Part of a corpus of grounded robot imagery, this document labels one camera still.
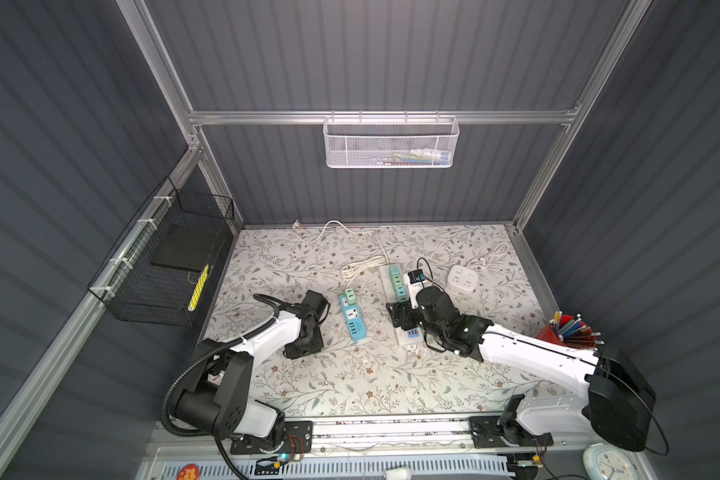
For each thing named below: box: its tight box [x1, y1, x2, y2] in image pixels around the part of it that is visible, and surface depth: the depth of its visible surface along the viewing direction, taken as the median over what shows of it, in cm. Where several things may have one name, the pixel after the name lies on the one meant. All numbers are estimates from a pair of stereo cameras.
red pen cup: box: [536, 324, 597, 349], surface depth 77 cm
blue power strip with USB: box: [339, 294, 367, 342], surface depth 93 cm
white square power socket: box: [447, 265, 479, 293], surface depth 104 cm
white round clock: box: [583, 443, 639, 480], surface depth 69 cm
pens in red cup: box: [549, 310, 605, 351], surface depth 79 cm
